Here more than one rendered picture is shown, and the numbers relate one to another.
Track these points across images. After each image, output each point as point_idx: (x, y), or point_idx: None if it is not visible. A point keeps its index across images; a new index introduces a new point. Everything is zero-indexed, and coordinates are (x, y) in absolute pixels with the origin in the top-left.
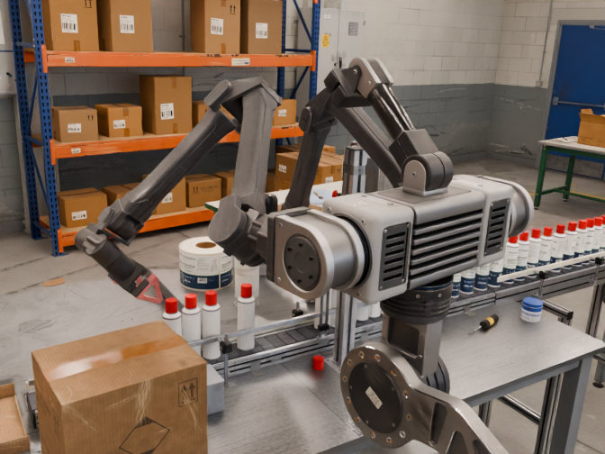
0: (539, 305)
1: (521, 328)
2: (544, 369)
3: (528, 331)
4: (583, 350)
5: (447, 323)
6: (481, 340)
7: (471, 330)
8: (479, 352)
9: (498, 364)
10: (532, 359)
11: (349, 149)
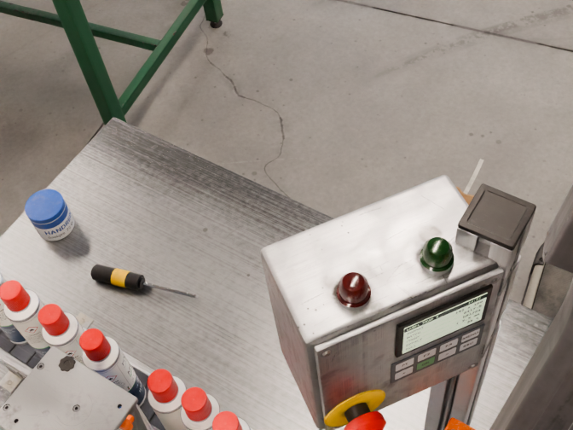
0: (59, 193)
1: (108, 230)
2: (250, 180)
3: (114, 218)
4: (154, 142)
5: (149, 348)
6: (193, 278)
7: (158, 303)
8: (246, 270)
9: (273, 236)
10: (228, 197)
11: (524, 229)
